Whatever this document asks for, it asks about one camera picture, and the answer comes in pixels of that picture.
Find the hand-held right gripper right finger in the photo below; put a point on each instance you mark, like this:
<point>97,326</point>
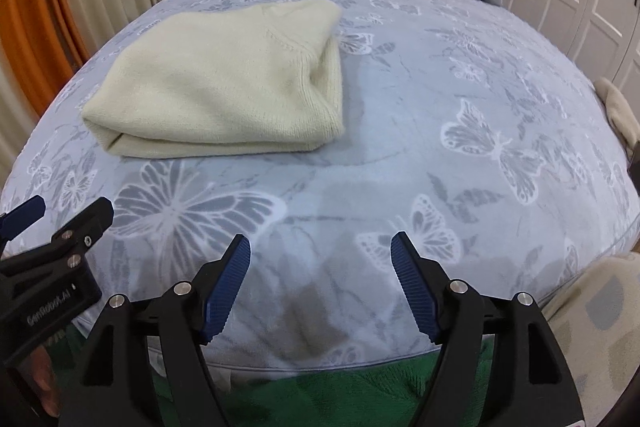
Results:
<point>412,282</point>

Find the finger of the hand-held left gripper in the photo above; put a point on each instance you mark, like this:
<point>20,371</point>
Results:
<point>90,222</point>
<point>22,214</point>

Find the person's left hand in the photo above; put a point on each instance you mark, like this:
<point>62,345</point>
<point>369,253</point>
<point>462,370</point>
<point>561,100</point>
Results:
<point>47,382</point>

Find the green knit sweater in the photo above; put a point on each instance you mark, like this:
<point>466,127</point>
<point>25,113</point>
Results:
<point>325,397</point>

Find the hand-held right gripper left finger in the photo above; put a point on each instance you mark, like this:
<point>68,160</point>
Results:
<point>225,292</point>

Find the cream knit sweater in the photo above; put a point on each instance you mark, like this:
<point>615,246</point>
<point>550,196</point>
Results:
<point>215,82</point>

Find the cream fuzzy cloth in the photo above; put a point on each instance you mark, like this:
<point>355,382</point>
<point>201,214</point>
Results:
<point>622,112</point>

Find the cream patterned fleece garment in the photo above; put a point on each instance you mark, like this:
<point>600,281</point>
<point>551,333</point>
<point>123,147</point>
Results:
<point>595,332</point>

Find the grey butterfly print bed sheet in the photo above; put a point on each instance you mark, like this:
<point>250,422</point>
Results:
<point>350,132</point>

